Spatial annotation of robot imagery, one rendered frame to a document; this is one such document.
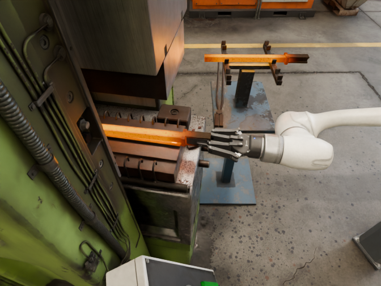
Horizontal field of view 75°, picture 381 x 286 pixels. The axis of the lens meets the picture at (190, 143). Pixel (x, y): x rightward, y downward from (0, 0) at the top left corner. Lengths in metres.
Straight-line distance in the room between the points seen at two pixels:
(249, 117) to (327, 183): 1.07
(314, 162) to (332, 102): 2.10
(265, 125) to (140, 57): 0.91
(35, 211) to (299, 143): 0.67
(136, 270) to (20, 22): 0.38
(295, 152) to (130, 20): 0.57
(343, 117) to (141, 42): 0.70
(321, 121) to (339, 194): 1.26
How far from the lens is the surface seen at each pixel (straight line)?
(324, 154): 0.82
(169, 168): 0.79
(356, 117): 0.93
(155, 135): 0.82
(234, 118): 1.26
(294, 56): 1.25
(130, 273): 0.46
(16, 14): 0.40
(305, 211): 1.97
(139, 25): 0.42
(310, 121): 0.93
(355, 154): 2.48
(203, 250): 1.70
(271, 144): 0.78
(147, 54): 0.44
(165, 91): 0.54
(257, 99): 1.41
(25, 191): 0.43
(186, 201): 0.83
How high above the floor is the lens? 1.62
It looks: 49 degrees down
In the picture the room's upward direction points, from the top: straight up
